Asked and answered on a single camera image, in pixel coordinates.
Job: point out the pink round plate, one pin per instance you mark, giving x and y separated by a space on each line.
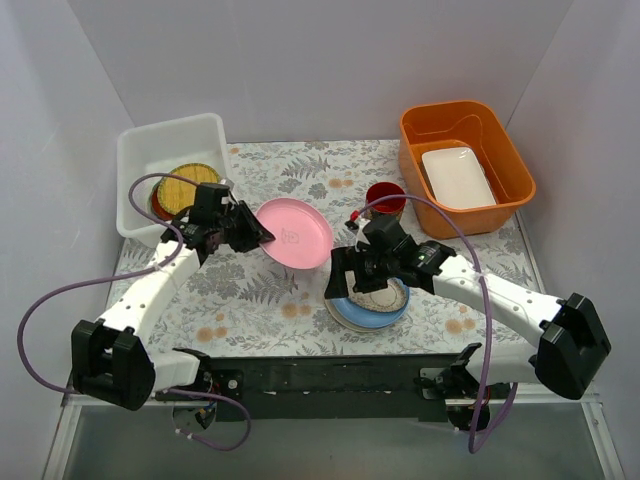
303 237

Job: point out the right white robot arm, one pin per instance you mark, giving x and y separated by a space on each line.
565 341

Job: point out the yellow woven round plate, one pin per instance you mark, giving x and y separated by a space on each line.
177 191

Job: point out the blue round plate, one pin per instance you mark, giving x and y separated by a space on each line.
373 311

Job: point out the red black cup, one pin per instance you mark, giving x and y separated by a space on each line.
387 199

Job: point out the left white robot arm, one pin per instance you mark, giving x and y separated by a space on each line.
145 330

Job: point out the small cream patterned plate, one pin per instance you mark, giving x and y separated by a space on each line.
390 299

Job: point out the white translucent plastic bin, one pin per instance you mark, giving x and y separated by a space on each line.
160 148

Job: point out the aluminium rail frame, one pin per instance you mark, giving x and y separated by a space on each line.
543 437

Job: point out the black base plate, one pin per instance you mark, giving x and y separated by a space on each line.
270 388

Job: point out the red gold rimmed plate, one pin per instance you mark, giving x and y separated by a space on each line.
156 208

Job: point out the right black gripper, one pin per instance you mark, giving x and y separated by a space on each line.
357 270

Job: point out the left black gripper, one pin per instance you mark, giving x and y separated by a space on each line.
240 226

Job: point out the floral table mat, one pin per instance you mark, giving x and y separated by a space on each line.
249 305

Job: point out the white rectangular plate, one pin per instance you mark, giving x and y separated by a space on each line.
457 179

